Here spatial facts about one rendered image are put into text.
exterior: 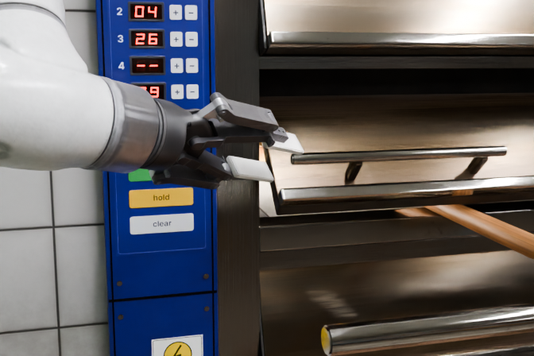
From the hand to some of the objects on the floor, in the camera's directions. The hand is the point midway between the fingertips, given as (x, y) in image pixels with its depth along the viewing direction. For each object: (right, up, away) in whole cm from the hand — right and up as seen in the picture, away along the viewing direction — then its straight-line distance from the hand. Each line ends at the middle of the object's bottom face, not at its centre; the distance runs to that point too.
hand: (266, 156), depth 80 cm
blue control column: (-39, -115, +121) cm, 171 cm away
